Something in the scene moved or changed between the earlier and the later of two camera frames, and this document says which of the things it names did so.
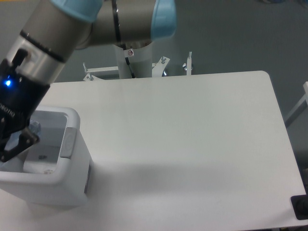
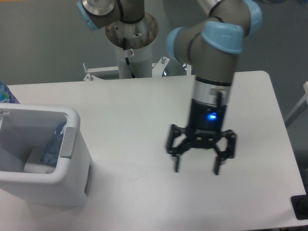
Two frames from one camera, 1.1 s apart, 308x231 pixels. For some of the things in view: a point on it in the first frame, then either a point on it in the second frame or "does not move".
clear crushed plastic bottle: (13, 141) to (50, 155)
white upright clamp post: (189, 64) does not move
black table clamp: (300, 204) does not move
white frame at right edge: (301, 105) does not move
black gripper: (19, 96) to (204, 130)
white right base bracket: (159, 67) does not move
